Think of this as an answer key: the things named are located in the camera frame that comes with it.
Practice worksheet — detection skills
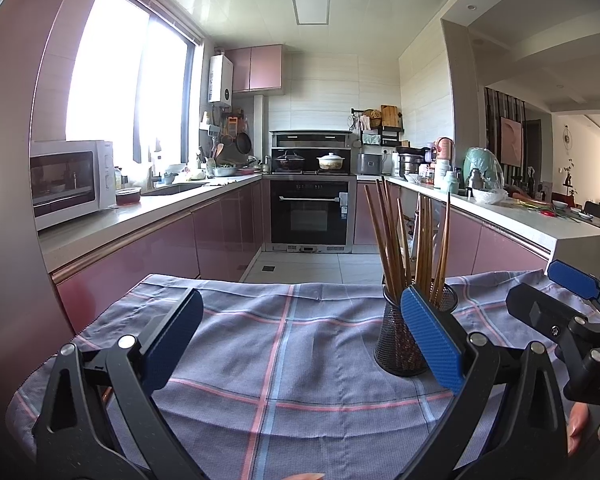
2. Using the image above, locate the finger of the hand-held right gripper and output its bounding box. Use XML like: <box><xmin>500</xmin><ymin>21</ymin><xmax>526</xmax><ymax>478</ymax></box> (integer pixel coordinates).
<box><xmin>546</xmin><ymin>258</ymin><xmax>600</xmax><ymax>322</ymax></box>
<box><xmin>506</xmin><ymin>282</ymin><xmax>600</xmax><ymax>347</ymax></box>

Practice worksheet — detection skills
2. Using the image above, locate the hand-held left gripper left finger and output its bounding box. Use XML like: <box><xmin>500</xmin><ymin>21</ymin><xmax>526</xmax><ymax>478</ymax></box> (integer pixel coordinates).
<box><xmin>31</xmin><ymin>287</ymin><xmax>205</xmax><ymax>480</ymax></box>

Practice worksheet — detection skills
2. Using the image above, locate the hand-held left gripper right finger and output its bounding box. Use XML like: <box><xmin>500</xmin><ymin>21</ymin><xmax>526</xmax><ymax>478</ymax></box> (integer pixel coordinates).
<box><xmin>395</xmin><ymin>284</ymin><xmax>569</xmax><ymax>480</ymax></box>

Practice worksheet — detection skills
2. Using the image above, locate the black mesh utensil holder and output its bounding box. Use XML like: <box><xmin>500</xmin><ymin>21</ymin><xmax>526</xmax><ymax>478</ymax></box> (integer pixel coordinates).
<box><xmin>374</xmin><ymin>282</ymin><xmax>458</xmax><ymax>377</ymax></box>

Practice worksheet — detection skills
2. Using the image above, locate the bundle of wooden chopsticks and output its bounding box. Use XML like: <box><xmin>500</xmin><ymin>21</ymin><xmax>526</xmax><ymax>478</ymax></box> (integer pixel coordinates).
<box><xmin>364</xmin><ymin>176</ymin><xmax>452</xmax><ymax>311</ymax></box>

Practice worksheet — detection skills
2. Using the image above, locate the person's right hand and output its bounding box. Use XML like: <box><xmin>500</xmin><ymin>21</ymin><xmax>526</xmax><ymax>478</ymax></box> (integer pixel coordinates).
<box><xmin>566</xmin><ymin>402</ymin><xmax>600</xmax><ymax>457</ymax></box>

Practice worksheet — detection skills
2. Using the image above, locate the pink kitchen base cabinet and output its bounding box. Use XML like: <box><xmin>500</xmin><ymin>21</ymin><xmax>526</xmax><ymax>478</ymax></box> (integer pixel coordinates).
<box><xmin>354</xmin><ymin>177</ymin><xmax>551</xmax><ymax>278</ymax></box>
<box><xmin>50</xmin><ymin>177</ymin><xmax>271</xmax><ymax>333</ymax></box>

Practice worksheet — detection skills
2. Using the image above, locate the grey checked tablecloth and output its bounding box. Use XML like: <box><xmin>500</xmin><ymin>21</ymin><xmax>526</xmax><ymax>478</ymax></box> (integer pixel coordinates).
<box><xmin>5</xmin><ymin>270</ymin><xmax>600</xmax><ymax>480</ymax></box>

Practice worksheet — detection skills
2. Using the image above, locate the white bowl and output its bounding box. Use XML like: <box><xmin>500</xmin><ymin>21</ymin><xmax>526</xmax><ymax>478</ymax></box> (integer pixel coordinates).
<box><xmin>472</xmin><ymin>187</ymin><xmax>506</xmax><ymax>206</ymax></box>

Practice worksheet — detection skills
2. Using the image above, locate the green appliance under plastic cover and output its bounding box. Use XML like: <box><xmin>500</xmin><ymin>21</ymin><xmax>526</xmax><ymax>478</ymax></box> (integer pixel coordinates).
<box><xmin>462</xmin><ymin>146</ymin><xmax>503</xmax><ymax>193</ymax></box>

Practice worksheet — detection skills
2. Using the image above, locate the steel kitchen sink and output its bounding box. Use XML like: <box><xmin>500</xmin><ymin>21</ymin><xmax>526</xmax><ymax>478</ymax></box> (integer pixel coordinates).
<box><xmin>142</xmin><ymin>182</ymin><xmax>206</xmax><ymax>197</ymax></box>

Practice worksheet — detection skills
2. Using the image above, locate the black built-in oven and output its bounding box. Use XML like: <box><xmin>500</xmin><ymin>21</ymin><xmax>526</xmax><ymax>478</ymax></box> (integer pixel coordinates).
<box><xmin>270</xmin><ymin>178</ymin><xmax>353</xmax><ymax>247</ymax></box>

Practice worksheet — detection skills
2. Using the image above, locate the steel stock pot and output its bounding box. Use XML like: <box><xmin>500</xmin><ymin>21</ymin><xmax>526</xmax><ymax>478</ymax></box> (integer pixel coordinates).
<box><xmin>397</xmin><ymin>152</ymin><xmax>425</xmax><ymax>178</ymax></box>

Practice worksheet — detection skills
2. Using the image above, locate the white microwave oven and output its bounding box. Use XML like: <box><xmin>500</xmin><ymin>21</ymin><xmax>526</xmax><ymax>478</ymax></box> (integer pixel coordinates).
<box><xmin>30</xmin><ymin>140</ymin><xmax>117</xmax><ymax>232</ymax></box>

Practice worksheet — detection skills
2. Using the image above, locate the grey refrigerator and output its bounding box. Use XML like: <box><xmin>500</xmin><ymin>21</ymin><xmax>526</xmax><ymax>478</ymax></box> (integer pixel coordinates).
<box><xmin>0</xmin><ymin>0</ymin><xmax>97</xmax><ymax>480</ymax></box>

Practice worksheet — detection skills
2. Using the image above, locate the black pot with glass lid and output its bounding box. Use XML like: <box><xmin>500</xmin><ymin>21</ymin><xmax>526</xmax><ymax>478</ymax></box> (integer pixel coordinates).
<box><xmin>275</xmin><ymin>150</ymin><xmax>306</xmax><ymax>171</ymax></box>

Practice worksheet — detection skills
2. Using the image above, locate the steel stove hood unit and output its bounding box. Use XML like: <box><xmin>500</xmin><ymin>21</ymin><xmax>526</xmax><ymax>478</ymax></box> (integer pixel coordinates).
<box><xmin>270</xmin><ymin>130</ymin><xmax>353</xmax><ymax>176</ymax></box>

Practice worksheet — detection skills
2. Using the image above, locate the kitchen window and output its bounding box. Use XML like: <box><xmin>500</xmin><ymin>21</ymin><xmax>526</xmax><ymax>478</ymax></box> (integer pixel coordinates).
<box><xmin>65</xmin><ymin>0</ymin><xmax>201</xmax><ymax>163</ymax></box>

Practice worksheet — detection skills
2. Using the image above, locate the ceiling light panel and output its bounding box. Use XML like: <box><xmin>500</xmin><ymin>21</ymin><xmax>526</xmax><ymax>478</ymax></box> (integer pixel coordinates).
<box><xmin>290</xmin><ymin>0</ymin><xmax>331</xmax><ymax>26</ymax></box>

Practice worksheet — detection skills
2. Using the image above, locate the framed wall picture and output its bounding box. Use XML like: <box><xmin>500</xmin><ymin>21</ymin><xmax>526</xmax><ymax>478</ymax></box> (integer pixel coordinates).
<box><xmin>500</xmin><ymin>116</ymin><xmax>525</xmax><ymax>167</ymax></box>

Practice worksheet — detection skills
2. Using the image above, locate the striped wall panel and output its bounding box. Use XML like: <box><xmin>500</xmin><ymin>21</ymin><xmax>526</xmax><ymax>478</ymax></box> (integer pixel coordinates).
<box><xmin>484</xmin><ymin>86</ymin><xmax>526</xmax><ymax>183</ymax></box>

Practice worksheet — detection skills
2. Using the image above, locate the black wall rack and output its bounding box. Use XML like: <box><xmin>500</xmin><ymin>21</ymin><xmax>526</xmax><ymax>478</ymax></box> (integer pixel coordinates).
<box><xmin>351</xmin><ymin>107</ymin><xmax>405</xmax><ymax>147</ymax></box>

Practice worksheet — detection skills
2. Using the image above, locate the white wall water heater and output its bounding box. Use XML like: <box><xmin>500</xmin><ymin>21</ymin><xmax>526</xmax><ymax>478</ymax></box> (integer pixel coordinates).
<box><xmin>209</xmin><ymin>54</ymin><xmax>234</xmax><ymax>106</ymax></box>

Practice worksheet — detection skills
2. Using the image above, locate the pink wall cabinet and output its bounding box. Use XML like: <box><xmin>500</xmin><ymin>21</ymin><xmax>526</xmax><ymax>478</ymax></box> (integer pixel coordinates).
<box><xmin>225</xmin><ymin>44</ymin><xmax>287</xmax><ymax>95</ymax></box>

